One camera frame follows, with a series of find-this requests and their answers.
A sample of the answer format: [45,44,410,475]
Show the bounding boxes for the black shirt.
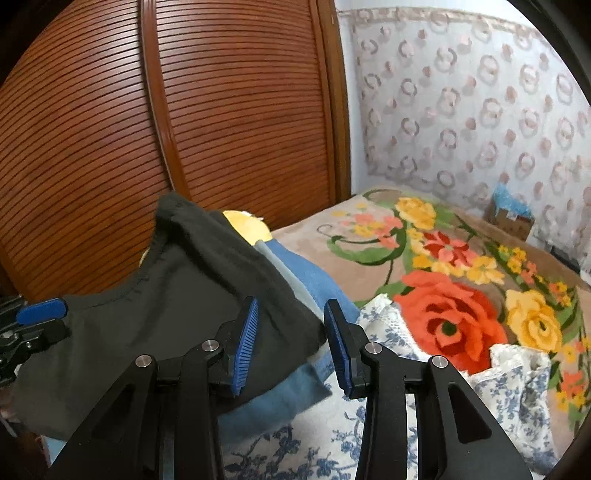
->
[11,191,329,440]

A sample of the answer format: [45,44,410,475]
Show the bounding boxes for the cardboard box with blue wrap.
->
[484,184,537,241]

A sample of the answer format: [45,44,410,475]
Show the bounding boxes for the ring patterned sheer curtain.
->
[350,6,591,274]

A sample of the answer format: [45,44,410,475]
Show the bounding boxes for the blue denim folded jeans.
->
[221,237,362,448]

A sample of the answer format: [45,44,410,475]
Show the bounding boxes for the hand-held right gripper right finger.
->
[322,299,534,480]

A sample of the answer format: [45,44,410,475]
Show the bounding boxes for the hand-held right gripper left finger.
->
[46,295,260,480]

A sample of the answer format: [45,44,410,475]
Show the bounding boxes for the light blue folded jeans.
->
[255,239,320,320]

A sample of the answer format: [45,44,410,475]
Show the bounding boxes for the blue floral white bedsheet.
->
[221,292,563,480]

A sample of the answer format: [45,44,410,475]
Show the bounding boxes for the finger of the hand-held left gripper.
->
[9,318,71,358]
[16,298,68,326]

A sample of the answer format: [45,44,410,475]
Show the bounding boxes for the flower patterned brown blanket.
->
[269,185,591,441]

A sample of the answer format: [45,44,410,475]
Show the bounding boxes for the louvered wooden wardrobe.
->
[0,0,355,303]

